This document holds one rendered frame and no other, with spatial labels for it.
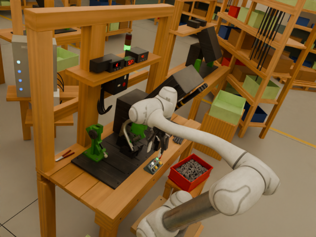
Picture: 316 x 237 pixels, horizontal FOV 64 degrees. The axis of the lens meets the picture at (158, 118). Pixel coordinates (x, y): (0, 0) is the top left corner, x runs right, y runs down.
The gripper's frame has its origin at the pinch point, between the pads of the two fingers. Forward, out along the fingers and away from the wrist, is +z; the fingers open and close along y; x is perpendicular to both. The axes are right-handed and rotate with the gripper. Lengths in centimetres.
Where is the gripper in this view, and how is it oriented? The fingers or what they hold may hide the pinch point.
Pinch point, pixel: (154, 150)
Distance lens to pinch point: 152.8
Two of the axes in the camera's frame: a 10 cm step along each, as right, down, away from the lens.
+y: 8.5, 4.1, -3.4
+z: -2.0, 8.3, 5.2
